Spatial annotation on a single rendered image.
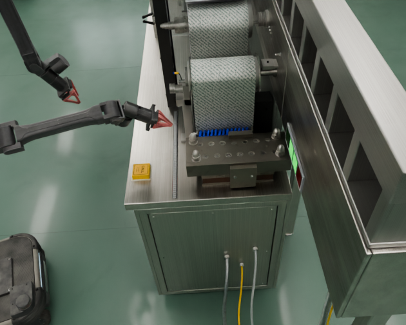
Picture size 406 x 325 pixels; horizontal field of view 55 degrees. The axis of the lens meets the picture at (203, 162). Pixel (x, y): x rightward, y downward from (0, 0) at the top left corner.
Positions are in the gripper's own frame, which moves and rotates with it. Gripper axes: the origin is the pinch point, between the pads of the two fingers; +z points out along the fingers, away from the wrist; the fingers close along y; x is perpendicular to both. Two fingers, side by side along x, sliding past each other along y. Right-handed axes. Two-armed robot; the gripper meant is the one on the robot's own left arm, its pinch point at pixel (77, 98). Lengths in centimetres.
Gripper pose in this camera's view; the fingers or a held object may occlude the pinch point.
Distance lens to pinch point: 189.8
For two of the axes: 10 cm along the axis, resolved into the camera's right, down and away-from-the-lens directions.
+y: -3.5, -6.6, 6.6
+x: -7.9, 5.9, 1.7
